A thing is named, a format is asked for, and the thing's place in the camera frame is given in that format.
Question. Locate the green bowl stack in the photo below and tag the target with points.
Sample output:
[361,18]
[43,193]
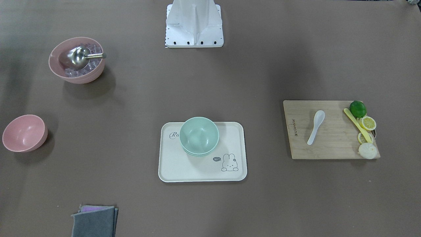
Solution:
[199,136]

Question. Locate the green lime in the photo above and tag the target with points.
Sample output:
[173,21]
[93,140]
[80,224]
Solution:
[358,109]

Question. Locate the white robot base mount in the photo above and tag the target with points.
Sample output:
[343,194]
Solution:
[194,24]

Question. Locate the lemon slice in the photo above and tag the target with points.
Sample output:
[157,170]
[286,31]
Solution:
[362,140]
[368,123]

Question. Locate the white steamed bun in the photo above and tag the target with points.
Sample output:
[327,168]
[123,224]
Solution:
[368,151]

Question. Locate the lemon slice upper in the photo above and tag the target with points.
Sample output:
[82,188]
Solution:
[368,123]

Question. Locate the white ceramic spoon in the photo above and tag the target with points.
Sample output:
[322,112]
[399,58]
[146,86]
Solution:
[318,120]

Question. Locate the cream rabbit tray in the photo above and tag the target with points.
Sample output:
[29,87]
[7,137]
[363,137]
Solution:
[227,162]

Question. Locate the yellow plastic knife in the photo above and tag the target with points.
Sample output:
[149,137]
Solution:
[362,130]

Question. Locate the large pink ice bowl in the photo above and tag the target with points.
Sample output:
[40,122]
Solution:
[86,75]

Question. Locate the lemon slice lower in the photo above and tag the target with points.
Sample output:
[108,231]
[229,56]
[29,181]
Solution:
[362,140]

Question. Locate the small pink bowl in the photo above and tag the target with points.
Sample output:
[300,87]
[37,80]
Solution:
[25,134]

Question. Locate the metal ice scoop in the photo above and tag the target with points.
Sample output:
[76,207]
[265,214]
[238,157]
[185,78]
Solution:
[78,57]

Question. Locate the grey folded cloth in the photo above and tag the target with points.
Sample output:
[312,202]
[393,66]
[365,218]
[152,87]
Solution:
[95,221]

